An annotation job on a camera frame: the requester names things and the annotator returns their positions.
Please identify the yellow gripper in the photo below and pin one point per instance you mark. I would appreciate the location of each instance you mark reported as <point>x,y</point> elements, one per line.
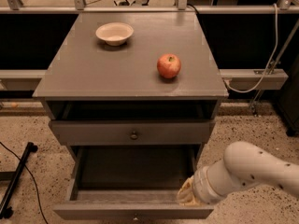
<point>200,185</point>

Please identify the grey drawer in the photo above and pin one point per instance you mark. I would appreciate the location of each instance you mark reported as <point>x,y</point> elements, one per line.
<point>116,133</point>
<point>130,183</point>

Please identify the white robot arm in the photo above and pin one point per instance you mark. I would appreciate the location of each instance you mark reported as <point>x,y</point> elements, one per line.
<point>243,166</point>

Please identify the grey top drawer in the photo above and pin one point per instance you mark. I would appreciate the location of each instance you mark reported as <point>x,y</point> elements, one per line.
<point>116,133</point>

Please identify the grey wooden drawer cabinet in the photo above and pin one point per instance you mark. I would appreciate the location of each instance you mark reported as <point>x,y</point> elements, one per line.
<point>91,80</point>

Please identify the red apple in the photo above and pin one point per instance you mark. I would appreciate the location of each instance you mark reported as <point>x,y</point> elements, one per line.
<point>168,65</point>

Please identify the white paper bowl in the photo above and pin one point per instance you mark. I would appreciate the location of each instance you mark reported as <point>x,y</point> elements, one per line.
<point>114,33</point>

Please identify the black stand leg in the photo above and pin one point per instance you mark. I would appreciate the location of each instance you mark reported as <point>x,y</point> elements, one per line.
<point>13,179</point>

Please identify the metal frame rail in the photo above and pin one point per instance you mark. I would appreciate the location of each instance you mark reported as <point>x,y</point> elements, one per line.
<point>79,6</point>

